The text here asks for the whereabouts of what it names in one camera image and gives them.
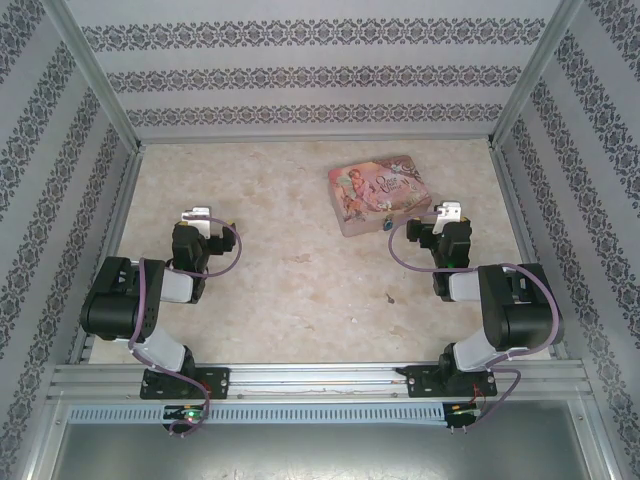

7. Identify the pink decorated tin box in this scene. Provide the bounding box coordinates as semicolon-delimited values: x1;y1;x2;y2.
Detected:
327;154;433;239

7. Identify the grey metal sheet panel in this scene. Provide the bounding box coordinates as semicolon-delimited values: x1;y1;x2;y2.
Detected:
49;422;614;480

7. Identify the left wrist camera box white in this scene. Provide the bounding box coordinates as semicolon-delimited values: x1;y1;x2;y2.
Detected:
180;204;215;237

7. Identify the aluminium side rail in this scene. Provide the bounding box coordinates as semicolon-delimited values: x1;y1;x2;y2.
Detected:
74;142;146;364
488;139;569;361

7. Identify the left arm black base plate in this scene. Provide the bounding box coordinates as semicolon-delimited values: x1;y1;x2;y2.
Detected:
140;367;231;401

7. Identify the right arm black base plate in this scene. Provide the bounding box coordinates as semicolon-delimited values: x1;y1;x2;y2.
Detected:
402;366;499;400

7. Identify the aluminium frame post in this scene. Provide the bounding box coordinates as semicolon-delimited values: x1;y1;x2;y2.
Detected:
490;0;585;147
42;0;142;151

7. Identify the aluminium mounting rail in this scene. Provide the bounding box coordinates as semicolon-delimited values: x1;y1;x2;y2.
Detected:
47;362;591;401

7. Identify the slotted grey cable duct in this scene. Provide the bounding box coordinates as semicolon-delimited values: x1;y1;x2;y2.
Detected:
67;403;446;427

